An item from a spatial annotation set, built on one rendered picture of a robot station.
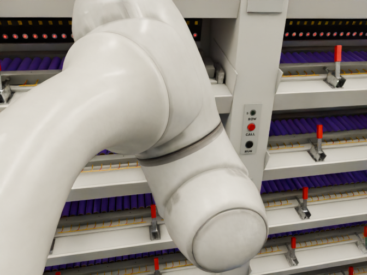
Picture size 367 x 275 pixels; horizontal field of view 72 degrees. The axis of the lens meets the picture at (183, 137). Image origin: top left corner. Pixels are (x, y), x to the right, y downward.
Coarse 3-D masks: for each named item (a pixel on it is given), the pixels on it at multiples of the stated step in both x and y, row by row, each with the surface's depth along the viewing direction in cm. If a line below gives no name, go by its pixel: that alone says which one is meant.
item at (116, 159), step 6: (96, 156) 60; (102, 156) 60; (108, 156) 60; (114, 156) 60; (120, 156) 60; (126, 156) 60; (132, 156) 60; (90, 162) 59; (96, 162) 59; (102, 162) 59; (108, 162) 60; (114, 162) 60; (120, 162) 60; (126, 162) 61; (132, 162) 61; (138, 162) 61; (120, 168) 59; (126, 168) 60
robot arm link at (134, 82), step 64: (128, 0) 20; (64, 64) 21; (128, 64) 18; (192, 64) 22; (0, 128) 12; (64, 128) 14; (128, 128) 18; (192, 128) 23; (0, 192) 11; (64, 192) 14; (0, 256) 10
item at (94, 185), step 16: (80, 176) 58; (96, 176) 58; (112, 176) 59; (128, 176) 59; (144, 176) 59; (80, 192) 57; (96, 192) 58; (112, 192) 58; (128, 192) 60; (144, 192) 61
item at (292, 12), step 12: (300, 0) 48; (312, 0) 49; (324, 0) 49; (336, 0) 50; (348, 0) 50; (360, 0) 50; (288, 12) 50; (300, 12) 50; (312, 12) 50; (324, 12) 51; (336, 12) 51; (348, 12) 52; (360, 12) 52
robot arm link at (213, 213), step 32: (160, 160) 24; (192, 160) 24; (224, 160) 25; (160, 192) 25; (192, 192) 22; (224, 192) 22; (256, 192) 24; (192, 224) 21; (224, 224) 21; (256, 224) 22; (192, 256) 22; (224, 256) 21
